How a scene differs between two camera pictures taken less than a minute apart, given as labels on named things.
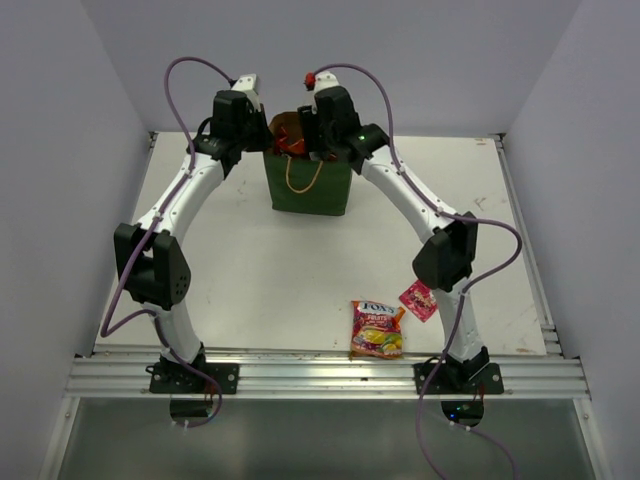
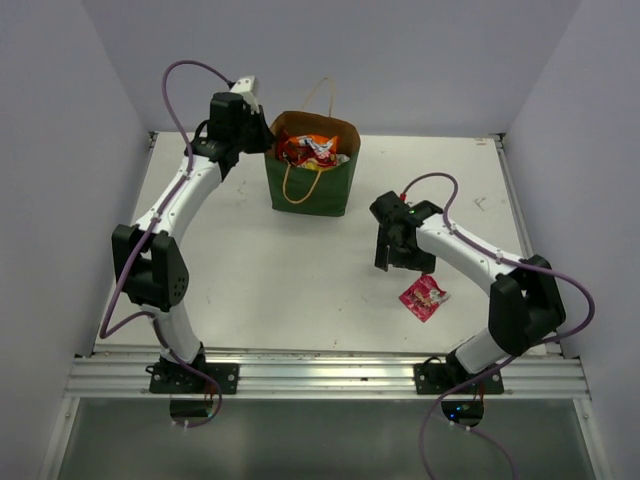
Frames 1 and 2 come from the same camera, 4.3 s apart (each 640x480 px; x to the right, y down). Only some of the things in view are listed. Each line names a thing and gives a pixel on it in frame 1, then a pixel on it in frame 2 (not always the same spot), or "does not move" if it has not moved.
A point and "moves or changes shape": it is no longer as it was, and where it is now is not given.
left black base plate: (174, 377) does not move
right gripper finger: (310, 120) → (382, 250)
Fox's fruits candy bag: (376, 330) moves or changes shape
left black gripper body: (253, 134) does not move
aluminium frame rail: (326, 377) does not move
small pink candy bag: (420, 300) does not move
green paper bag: (299, 184) does not move
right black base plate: (458, 378) does not move
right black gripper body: (326, 138) → (392, 240)
